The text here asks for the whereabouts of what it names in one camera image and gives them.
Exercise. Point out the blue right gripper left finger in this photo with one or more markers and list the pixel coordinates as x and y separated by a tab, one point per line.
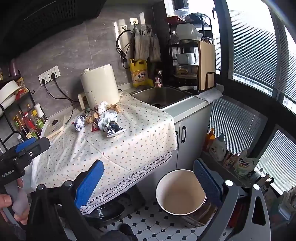
86	182

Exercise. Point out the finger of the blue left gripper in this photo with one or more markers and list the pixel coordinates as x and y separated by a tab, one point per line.
23	145

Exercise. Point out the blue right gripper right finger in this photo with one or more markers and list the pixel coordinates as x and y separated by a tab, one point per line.
210	186

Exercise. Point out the foil snack wrapper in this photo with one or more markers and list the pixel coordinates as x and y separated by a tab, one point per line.
79	123

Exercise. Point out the dark printed wrapper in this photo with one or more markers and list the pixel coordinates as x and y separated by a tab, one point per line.
112	129

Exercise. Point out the white paper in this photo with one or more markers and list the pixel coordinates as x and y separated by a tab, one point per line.
106	113

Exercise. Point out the white round trash bin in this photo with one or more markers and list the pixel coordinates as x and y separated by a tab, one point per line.
180	193

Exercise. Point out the person's left hand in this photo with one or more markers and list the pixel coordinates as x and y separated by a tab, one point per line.
19	201

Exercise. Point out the black spice rack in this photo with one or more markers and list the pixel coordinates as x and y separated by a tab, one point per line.
17	121

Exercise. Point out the cream induction cooker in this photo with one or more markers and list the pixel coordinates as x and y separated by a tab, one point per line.
54	125

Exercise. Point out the green white detergent pouch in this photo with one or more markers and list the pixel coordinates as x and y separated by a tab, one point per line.
244	165

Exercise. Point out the white laundry detergent bottle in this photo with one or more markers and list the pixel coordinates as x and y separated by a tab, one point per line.
218	148

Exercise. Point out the floral white tablecloth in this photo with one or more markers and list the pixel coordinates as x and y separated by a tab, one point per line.
148	140

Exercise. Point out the white bowl on rack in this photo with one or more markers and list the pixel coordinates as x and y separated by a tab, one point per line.
9	89

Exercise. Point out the grey cabinet left door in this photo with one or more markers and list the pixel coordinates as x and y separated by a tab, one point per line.
175	152

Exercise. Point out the grey cabinet door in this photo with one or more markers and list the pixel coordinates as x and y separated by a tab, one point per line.
175	152
193	131

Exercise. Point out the orange bottle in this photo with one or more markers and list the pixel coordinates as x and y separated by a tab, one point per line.
210	137

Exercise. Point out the red small packet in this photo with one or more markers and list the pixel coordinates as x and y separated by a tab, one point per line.
94	127

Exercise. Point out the grey cabinet right door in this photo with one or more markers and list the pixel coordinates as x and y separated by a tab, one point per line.
193	131

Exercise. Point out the cream air fryer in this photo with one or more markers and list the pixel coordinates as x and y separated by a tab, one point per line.
99	85

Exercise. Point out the white cloth on counter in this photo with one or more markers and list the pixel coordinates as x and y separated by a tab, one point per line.
212	94

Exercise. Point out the stainless steel sink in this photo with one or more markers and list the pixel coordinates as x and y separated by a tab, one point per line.
161	97

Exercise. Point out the pink small figurine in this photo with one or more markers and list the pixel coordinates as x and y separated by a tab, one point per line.
158	79

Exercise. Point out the wooden cutting board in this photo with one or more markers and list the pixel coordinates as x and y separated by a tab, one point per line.
207	65

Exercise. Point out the yellow detergent jug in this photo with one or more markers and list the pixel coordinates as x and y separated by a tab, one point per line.
139	73

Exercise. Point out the hanging plastic bags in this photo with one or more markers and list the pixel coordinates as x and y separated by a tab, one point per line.
146	45

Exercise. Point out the black dish rack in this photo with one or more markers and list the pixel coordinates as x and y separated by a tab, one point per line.
183	47

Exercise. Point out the white wall socket pair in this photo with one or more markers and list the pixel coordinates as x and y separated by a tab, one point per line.
47	75

